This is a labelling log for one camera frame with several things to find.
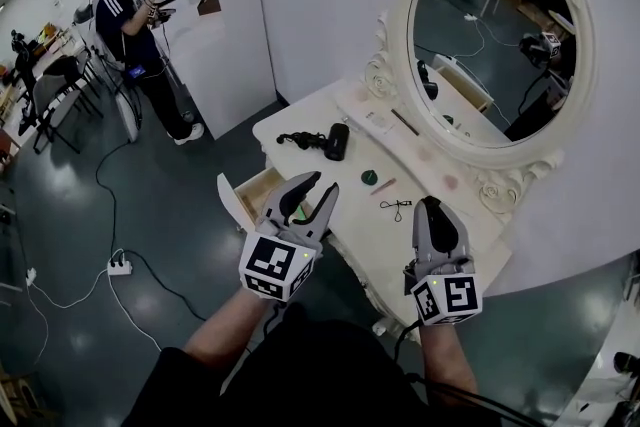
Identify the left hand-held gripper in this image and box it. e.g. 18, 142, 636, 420
238, 171, 340, 304

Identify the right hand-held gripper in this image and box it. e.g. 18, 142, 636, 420
402, 195, 484, 328

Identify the white table drawer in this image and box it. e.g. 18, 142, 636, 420
217, 166, 331, 237

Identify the person's right forearm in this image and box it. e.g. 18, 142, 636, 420
418, 322, 479, 396

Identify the person's left forearm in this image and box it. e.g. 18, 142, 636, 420
182, 287, 281, 371

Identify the black eyelash curler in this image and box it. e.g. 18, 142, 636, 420
379, 198, 414, 224

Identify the white dressing table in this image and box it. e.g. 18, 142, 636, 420
251, 75, 515, 342

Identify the pink slim stick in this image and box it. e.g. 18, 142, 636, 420
369, 177, 398, 197

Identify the black hair dryer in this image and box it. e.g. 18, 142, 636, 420
276, 122, 350, 162

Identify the dark slim pencil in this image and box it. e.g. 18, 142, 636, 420
390, 108, 421, 137

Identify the white card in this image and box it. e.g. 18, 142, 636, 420
364, 110, 397, 137

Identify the person's black shirt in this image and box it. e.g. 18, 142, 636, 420
121, 302, 551, 427

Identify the white ornate oval mirror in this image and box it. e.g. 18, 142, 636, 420
363, 0, 599, 216

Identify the white power strip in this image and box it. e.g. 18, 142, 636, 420
106, 249, 135, 277

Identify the black metal chair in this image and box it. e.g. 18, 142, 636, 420
73, 48, 107, 117
31, 73, 84, 156

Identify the black tripod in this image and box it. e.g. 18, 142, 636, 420
10, 28, 41, 139

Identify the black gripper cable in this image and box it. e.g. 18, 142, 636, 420
393, 318, 551, 427
219, 300, 287, 397

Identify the black floor cable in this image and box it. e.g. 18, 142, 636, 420
94, 137, 209, 324

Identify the white floor cable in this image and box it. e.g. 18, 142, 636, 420
24, 267, 164, 354

